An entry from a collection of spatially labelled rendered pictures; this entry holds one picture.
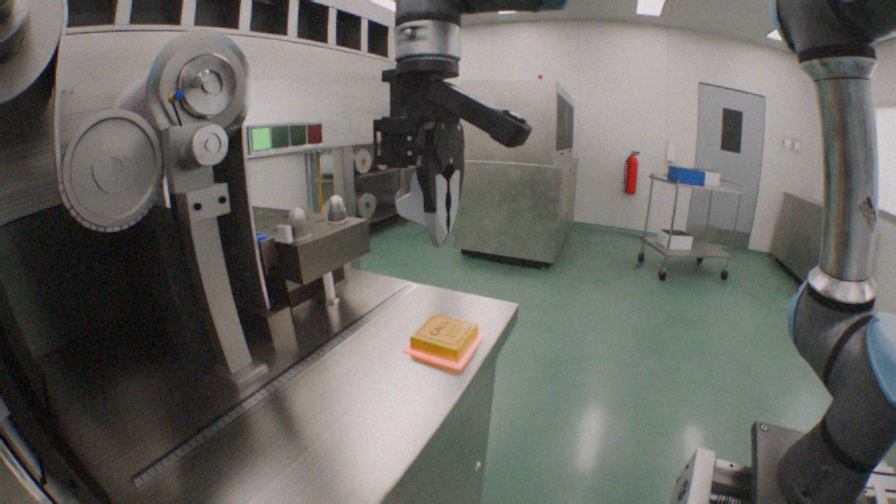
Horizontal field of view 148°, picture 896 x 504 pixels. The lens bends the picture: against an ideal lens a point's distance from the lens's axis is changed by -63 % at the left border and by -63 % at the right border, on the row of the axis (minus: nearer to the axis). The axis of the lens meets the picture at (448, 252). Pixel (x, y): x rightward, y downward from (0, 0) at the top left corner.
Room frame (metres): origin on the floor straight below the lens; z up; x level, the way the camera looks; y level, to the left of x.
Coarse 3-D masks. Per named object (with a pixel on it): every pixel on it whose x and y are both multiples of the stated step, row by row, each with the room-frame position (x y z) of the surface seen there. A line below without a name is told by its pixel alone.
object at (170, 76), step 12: (192, 48) 0.33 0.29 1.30; (204, 48) 0.34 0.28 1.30; (216, 48) 0.36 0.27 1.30; (228, 48) 0.37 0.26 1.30; (180, 60) 0.31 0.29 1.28; (228, 60) 0.37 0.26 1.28; (168, 72) 0.30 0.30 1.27; (240, 72) 0.39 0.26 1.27; (168, 84) 0.30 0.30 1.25; (240, 84) 0.39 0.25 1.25; (168, 96) 0.30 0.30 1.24; (240, 96) 0.39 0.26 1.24; (168, 108) 0.30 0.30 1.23; (180, 108) 0.31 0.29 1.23; (228, 108) 0.37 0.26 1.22; (240, 108) 0.39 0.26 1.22; (192, 120) 0.33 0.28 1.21; (204, 120) 0.34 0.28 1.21; (216, 120) 0.36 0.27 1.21; (228, 120) 0.37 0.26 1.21
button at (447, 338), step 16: (432, 320) 0.41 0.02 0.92; (448, 320) 0.41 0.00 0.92; (464, 320) 0.42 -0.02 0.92; (416, 336) 0.37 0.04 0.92; (432, 336) 0.37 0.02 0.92; (448, 336) 0.37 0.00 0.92; (464, 336) 0.37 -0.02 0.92; (432, 352) 0.36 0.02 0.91; (448, 352) 0.35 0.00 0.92; (464, 352) 0.36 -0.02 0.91
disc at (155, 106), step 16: (192, 32) 0.33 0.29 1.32; (208, 32) 0.35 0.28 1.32; (176, 48) 0.31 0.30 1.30; (160, 64) 0.30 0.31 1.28; (160, 80) 0.30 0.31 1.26; (160, 96) 0.30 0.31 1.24; (160, 112) 0.30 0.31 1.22; (240, 112) 0.40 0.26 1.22; (160, 128) 0.30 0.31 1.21; (224, 128) 0.37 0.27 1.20
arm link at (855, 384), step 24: (864, 336) 0.13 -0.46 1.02; (888, 336) 0.10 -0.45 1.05; (840, 360) 0.14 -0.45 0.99; (864, 360) 0.11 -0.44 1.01; (888, 360) 0.08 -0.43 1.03; (840, 384) 0.13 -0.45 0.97; (864, 384) 0.09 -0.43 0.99; (888, 384) 0.06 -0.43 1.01; (840, 408) 0.11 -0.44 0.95; (864, 408) 0.08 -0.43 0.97; (888, 408) 0.05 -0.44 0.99; (840, 432) 0.09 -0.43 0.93; (864, 432) 0.06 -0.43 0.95; (888, 432) 0.03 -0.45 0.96; (864, 456) 0.04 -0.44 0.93
